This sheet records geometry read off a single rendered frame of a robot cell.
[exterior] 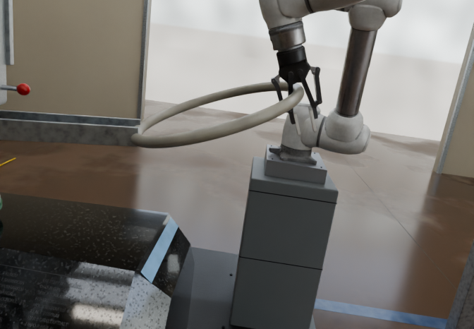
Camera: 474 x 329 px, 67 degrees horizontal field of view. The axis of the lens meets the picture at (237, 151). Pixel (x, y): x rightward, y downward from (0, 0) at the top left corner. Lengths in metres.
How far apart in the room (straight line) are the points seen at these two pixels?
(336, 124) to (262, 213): 0.52
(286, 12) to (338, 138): 0.85
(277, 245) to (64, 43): 5.33
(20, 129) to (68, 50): 5.45
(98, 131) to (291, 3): 0.56
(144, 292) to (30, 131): 0.47
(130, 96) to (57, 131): 5.09
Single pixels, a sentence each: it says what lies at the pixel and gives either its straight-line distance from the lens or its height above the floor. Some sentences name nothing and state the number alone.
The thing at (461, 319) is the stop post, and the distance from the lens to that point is 2.21.
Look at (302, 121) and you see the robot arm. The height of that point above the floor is 1.07.
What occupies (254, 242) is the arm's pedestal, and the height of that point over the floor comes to 0.49.
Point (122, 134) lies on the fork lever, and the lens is 0.94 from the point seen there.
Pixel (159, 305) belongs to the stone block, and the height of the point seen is 0.72.
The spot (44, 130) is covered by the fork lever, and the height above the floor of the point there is 1.08.
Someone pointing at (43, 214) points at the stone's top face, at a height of 0.80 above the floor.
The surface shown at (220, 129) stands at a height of 1.15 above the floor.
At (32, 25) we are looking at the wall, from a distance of 6.71.
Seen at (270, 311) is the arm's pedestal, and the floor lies 0.13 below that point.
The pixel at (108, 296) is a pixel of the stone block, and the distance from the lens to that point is 0.90.
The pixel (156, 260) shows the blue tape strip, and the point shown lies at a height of 0.78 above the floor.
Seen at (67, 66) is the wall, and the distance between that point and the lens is 6.43.
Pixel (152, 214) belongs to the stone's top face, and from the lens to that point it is 1.16.
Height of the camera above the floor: 1.30
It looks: 14 degrees down
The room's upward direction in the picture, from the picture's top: 8 degrees clockwise
